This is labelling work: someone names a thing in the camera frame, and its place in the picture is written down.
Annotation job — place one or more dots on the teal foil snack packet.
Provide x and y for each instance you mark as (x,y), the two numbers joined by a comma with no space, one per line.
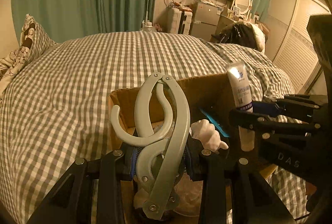
(215,123)

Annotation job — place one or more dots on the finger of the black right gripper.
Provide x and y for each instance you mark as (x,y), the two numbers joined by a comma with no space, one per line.
(260,123)
(291,108)

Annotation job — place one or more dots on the white oval vanity mirror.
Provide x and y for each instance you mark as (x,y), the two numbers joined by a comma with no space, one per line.
(241,7)

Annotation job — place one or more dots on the grey checked duvet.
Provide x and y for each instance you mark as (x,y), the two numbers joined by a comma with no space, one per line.
(55,109)

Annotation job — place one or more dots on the grey folding travel hanger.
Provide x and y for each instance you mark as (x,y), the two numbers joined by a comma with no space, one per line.
(161,152)

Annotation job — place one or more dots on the white storage cabinet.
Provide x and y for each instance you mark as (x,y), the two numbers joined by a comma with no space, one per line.
(179,21)

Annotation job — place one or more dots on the black and white clothes pile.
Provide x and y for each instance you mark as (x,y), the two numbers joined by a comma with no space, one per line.
(242,33)

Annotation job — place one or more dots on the white BOP cream tube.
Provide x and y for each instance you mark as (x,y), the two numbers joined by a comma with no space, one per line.
(239,82)

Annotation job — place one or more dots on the open cardboard box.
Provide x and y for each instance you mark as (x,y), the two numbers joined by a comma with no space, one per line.
(205,92)

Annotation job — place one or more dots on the clear plastic water bottle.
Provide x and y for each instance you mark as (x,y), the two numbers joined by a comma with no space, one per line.
(190,194)

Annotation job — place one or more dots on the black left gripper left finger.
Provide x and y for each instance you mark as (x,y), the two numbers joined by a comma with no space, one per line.
(70,199)

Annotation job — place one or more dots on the small silver fridge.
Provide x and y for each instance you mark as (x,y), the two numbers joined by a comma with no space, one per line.
(204,20)

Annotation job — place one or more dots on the white louvered wardrobe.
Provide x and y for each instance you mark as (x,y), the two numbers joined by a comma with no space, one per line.
(289,45)

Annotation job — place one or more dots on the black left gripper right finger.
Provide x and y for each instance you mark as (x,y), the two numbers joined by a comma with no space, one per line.
(228,180)

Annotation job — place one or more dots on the checked pillow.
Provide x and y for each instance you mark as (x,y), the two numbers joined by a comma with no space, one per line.
(35,37)

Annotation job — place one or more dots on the floral patterned pillow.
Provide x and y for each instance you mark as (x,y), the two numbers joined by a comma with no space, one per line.
(11,65)

